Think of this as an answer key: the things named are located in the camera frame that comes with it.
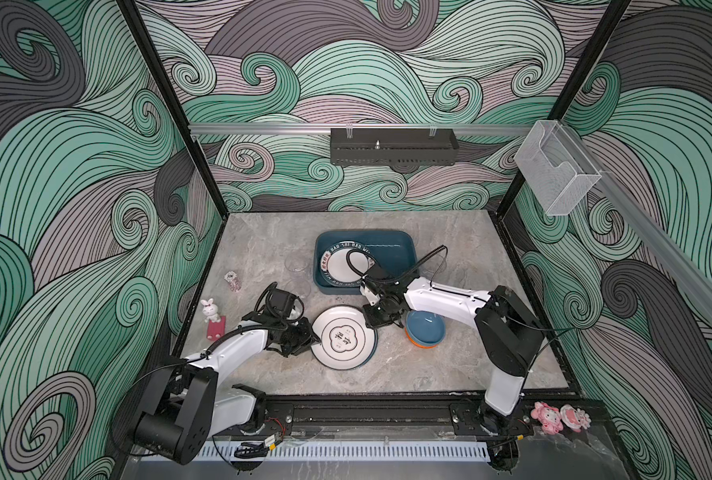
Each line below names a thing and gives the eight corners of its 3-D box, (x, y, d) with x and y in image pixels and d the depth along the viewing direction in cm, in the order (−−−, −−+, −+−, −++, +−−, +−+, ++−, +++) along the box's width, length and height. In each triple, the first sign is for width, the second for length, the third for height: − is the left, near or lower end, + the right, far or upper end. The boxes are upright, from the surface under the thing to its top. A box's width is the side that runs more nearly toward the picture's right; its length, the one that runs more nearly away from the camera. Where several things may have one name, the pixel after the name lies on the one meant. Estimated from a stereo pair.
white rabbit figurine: (212, 327, 91) (201, 315, 84) (211, 313, 94) (200, 300, 88) (223, 323, 92) (214, 311, 85) (221, 309, 95) (212, 296, 88)
